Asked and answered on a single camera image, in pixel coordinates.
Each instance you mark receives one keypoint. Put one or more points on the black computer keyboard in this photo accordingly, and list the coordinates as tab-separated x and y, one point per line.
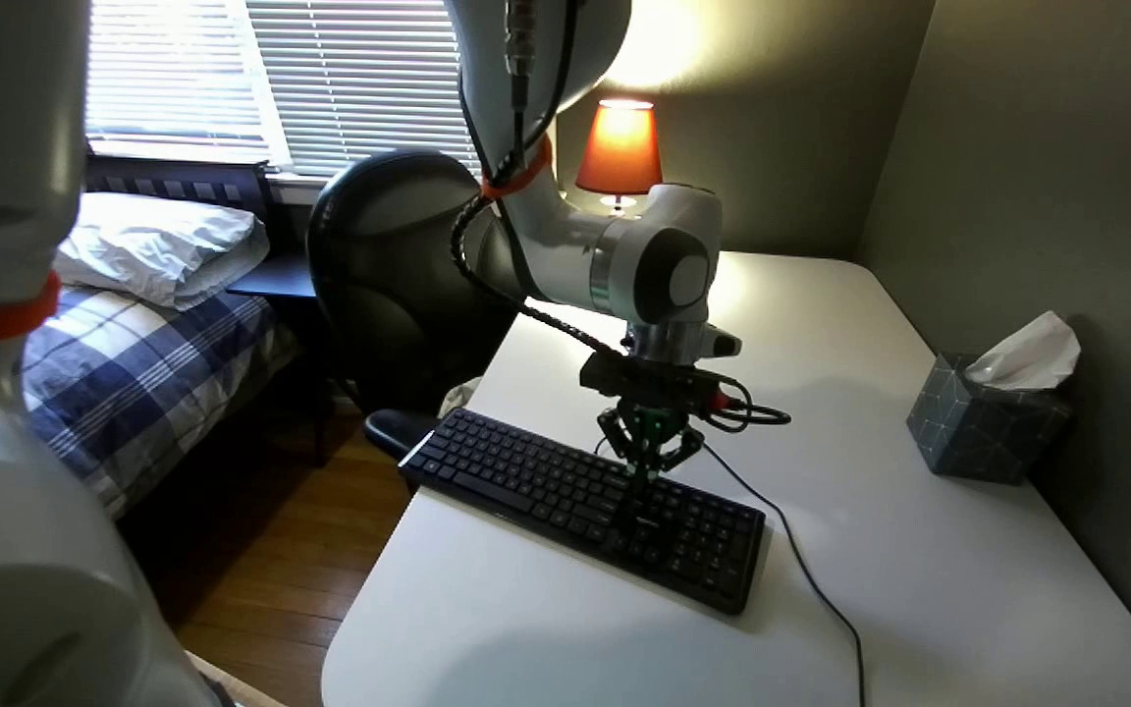
529	485

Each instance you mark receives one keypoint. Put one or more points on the orange shade table lamp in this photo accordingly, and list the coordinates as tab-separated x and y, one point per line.
619	146

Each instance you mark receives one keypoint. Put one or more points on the dark patterned tissue box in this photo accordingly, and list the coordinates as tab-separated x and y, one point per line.
978	425

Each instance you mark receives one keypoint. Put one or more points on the blue plaid bed blanket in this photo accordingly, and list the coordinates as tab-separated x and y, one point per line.
136	378

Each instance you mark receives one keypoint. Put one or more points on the black office chair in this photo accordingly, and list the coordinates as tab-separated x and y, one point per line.
394	278

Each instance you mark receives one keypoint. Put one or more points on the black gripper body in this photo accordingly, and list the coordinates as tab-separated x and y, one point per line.
648	425

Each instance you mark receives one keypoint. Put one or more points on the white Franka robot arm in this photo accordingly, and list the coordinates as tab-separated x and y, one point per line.
567	236

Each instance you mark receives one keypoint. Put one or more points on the white tissue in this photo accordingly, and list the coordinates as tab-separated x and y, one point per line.
1024	357

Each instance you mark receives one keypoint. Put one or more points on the dark bed headboard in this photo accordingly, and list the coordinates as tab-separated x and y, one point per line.
186	177

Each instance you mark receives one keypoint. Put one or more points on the white pillow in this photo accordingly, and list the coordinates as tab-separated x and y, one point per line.
160	242

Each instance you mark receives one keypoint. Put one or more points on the white window blinds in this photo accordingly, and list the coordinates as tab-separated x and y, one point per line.
330	82

